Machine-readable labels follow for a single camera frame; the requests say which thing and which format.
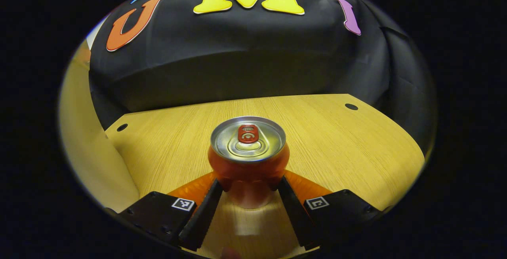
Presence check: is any orange pop can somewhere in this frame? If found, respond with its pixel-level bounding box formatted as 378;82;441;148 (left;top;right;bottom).
207;115;291;210

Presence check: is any black backdrop cloth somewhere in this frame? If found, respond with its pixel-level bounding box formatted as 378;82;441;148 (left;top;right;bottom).
88;0;436;152

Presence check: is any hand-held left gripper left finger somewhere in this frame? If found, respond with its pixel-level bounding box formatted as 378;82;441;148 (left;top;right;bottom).
117;171;224;252

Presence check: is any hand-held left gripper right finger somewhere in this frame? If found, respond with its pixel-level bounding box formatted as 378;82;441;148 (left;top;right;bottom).
277;170;384;251

